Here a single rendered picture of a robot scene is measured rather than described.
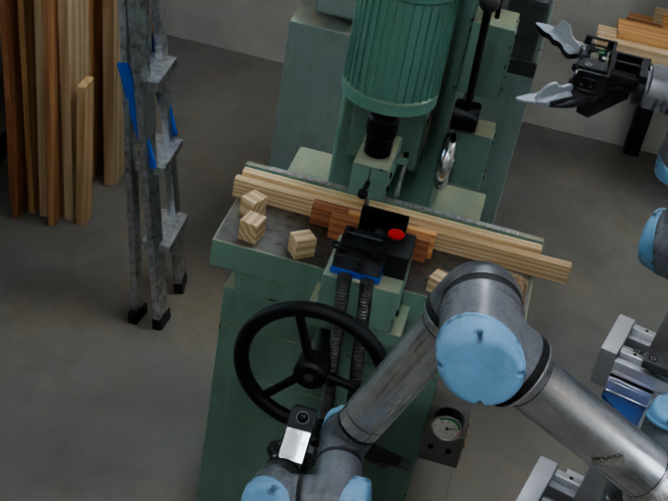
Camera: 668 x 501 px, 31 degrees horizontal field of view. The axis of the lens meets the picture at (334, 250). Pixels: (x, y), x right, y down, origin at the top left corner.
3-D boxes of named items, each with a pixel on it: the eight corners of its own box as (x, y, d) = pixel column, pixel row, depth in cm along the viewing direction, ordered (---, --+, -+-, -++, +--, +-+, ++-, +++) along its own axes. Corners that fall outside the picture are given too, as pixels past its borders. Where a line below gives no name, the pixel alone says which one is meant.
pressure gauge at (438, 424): (425, 443, 232) (433, 413, 228) (428, 430, 235) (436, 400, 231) (457, 452, 232) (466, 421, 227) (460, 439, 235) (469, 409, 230)
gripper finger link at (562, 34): (553, -1, 202) (590, 36, 199) (547, 19, 207) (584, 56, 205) (539, 8, 201) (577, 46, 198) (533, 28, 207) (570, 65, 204)
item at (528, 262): (232, 196, 239) (234, 179, 236) (235, 191, 240) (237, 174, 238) (566, 284, 232) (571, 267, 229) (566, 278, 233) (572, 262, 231)
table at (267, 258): (190, 292, 222) (193, 265, 218) (240, 207, 246) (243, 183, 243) (513, 381, 215) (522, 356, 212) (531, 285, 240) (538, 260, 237)
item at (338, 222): (326, 237, 232) (330, 216, 229) (328, 233, 233) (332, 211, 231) (423, 262, 230) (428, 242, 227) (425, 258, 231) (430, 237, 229)
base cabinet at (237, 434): (185, 561, 277) (215, 322, 236) (256, 400, 324) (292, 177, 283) (374, 617, 272) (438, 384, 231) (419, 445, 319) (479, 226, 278)
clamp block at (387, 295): (312, 312, 218) (320, 272, 212) (330, 270, 228) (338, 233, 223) (392, 334, 216) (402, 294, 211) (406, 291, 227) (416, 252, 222)
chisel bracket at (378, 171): (345, 200, 228) (352, 161, 223) (361, 164, 239) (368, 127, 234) (383, 210, 227) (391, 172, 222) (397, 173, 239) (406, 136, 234)
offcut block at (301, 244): (306, 246, 229) (309, 229, 226) (313, 256, 226) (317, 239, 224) (286, 250, 227) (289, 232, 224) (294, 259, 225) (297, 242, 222)
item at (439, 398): (417, 458, 239) (424, 429, 234) (426, 417, 249) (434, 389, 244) (457, 470, 238) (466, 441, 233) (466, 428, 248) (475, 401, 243)
